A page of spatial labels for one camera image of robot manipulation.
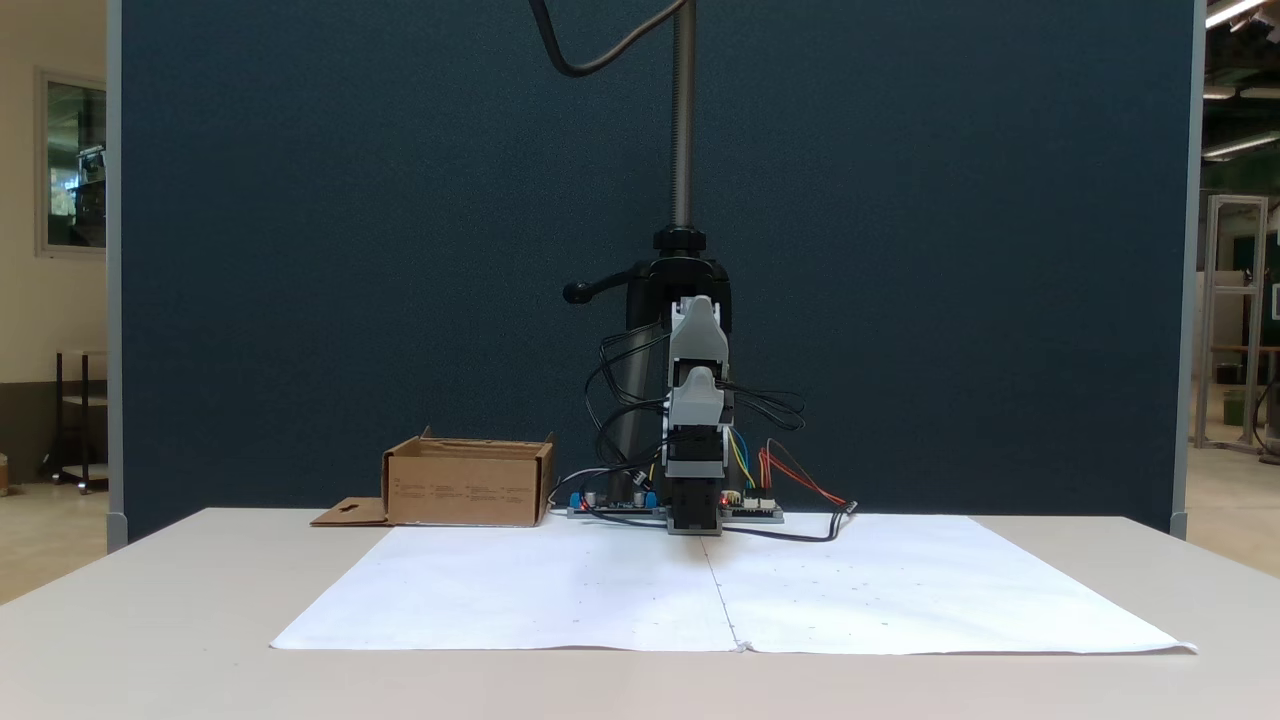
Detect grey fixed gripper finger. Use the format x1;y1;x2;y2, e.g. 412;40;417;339
669;366;724;402

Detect small motor controller board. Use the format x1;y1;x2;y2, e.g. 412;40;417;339
721;492;786;525

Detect blue power converter board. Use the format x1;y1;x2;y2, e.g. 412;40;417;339
567;488;664;520

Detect brown cardboard box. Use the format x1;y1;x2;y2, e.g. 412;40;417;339
310;427;557;529

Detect white paper sheet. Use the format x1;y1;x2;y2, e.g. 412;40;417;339
698;512;1199;657
269;524;740;654

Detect dark blue partition panel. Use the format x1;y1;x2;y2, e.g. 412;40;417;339
106;0;1207;553

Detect black shelf cart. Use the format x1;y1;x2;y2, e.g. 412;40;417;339
39;349;110;497

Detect ceiling strip light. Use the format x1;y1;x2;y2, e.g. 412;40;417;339
1204;0;1270;30

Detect black motor wire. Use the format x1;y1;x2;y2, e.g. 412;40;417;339
582;329;670;413
721;383;808;435
594;398;670;493

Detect orange jumper wires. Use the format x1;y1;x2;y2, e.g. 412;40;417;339
757;444;852;508

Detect black cable with orange end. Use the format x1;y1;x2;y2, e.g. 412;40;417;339
720;499;860;545

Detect metal camera stand pole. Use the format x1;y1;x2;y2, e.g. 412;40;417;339
671;0;698;232

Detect black camera cable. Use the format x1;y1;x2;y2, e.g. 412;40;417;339
527;0;694;80

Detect aluminium profile frame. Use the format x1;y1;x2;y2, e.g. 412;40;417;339
1192;194;1272;454

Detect framed wall window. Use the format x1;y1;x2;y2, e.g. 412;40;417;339
36;67;109;260

